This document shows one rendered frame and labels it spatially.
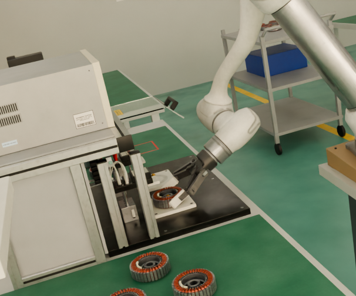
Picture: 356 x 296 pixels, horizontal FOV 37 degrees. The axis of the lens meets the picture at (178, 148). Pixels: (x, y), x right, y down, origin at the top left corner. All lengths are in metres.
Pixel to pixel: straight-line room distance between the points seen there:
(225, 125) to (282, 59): 2.79
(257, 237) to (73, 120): 0.65
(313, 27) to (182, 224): 0.72
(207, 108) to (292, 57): 2.76
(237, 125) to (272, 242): 0.45
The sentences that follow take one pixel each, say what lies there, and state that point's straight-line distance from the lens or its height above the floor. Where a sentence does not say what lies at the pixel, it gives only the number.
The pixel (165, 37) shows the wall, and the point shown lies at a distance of 7.22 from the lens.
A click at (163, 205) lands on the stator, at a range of 1.81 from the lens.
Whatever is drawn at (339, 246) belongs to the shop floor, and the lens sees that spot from 2.98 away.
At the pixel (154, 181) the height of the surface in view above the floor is 0.88.
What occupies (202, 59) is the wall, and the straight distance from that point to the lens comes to 7.38.
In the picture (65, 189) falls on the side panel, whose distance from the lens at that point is 1.57.
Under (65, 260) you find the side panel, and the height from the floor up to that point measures 0.79.
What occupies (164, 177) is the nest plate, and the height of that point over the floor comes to 0.78.
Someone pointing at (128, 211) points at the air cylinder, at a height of 0.81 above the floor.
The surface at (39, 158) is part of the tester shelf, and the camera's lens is 1.53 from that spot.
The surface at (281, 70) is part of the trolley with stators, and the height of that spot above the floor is 0.57.
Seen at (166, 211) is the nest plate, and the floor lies 0.78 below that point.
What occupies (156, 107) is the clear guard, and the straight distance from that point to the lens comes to 2.00.
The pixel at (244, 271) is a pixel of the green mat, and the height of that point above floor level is 0.75.
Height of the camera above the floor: 1.53
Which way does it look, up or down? 18 degrees down
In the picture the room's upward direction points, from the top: 12 degrees counter-clockwise
